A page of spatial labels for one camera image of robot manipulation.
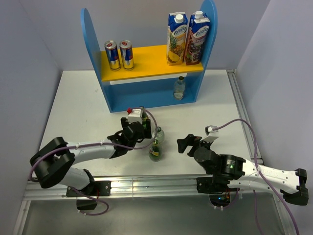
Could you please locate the green glass bottle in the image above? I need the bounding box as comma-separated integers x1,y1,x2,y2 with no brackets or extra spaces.
139,106,149,130
148,139,162,162

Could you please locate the green glass bottle front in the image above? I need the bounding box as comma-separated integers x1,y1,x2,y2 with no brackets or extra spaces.
148,139,162,162

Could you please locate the clear glass bottle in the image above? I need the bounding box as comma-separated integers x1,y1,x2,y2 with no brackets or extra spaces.
153,126,165,145
173,76,186,100

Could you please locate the energy drink can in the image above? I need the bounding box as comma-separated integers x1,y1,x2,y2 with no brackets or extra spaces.
119,40,134,71
104,41,121,71

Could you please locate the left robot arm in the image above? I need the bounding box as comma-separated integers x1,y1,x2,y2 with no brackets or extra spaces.
30,117,152,195

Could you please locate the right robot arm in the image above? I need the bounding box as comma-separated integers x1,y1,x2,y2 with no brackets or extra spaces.
177,134,309,206

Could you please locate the blue and yellow shelf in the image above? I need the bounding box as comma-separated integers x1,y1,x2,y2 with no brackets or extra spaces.
80,0,218,113

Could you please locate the berry juice carton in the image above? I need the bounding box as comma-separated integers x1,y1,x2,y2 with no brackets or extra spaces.
184,11,211,65

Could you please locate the pineapple juice carton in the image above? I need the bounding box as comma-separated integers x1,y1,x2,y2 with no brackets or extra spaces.
166,12,188,66

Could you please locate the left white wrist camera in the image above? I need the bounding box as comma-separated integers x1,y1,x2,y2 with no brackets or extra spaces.
127,108,143,124

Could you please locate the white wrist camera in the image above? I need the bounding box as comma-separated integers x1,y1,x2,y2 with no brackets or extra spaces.
127,108,143,124
201,125,219,143

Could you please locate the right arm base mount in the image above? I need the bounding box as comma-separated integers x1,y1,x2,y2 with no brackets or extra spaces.
196,176,237,207

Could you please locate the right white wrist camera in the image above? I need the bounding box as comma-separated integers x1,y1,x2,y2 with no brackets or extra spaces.
201,125,219,143

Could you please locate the aluminium rail frame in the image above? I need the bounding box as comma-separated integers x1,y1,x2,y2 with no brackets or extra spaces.
14,70,295,235

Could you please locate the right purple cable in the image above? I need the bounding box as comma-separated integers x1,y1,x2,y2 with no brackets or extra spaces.
211,118,300,235

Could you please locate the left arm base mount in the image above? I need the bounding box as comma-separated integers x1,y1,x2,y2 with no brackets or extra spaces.
66,181,111,216

